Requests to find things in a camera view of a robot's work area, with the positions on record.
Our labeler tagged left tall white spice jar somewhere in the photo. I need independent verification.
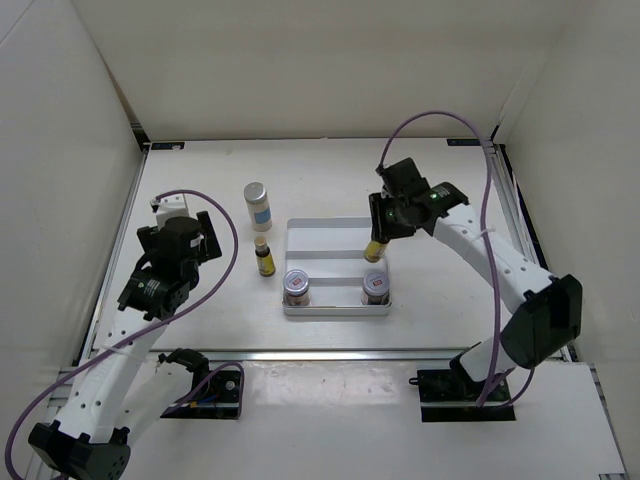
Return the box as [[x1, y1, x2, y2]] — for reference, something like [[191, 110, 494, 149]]
[[243, 182, 272, 232]]

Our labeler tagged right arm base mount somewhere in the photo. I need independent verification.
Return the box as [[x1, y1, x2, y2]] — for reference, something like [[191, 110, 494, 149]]
[[408, 362, 516, 423]]

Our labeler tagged yellow label bottle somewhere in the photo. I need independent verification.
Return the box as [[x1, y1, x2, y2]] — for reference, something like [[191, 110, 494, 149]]
[[364, 240, 389, 263], [254, 236, 276, 277]]

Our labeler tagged white divided tray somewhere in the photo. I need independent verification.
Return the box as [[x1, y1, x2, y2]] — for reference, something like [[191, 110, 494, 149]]
[[283, 217, 392, 318]]

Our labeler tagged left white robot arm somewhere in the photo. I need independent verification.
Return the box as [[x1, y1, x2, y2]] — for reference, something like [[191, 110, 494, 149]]
[[28, 208, 222, 479]]

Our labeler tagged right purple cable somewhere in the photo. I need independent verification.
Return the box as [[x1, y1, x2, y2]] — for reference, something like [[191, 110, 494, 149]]
[[377, 110, 534, 412]]

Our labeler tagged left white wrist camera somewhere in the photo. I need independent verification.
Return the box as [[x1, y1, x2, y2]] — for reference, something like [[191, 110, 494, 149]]
[[150, 194, 190, 229]]

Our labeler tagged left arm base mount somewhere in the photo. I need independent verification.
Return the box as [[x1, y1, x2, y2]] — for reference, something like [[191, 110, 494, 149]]
[[161, 362, 245, 420]]

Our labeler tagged short red-logo jar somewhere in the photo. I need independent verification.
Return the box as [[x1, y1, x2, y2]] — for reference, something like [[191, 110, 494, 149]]
[[361, 270, 390, 305], [283, 269, 311, 307]]

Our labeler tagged purple cable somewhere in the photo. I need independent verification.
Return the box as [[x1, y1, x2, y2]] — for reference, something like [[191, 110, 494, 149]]
[[377, 110, 534, 412], [5, 188, 245, 479]]

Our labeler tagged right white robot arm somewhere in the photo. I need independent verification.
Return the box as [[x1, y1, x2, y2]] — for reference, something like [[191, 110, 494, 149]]
[[367, 158, 583, 402]]

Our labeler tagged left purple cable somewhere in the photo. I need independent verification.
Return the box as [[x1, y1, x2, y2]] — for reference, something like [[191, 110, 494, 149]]
[[5, 188, 245, 479]]

